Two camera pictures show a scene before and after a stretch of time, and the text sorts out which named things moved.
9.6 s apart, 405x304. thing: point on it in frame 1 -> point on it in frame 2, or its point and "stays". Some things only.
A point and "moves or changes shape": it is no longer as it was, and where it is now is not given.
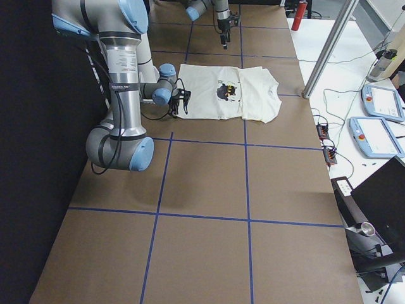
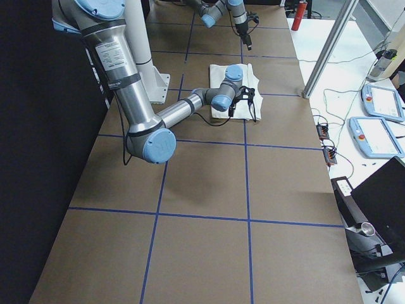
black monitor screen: (381, 197) stays
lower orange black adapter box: (329, 154) stays
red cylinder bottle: (302, 7) stays
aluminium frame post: (330, 47) stays
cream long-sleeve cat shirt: (223, 92) moves or changes shape
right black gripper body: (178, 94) -> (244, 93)
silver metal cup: (368, 228) stays
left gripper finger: (223, 40) -> (247, 40)
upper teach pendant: (382, 102) stays
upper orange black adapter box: (323, 131) stays
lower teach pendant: (374, 137) stays
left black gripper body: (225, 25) -> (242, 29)
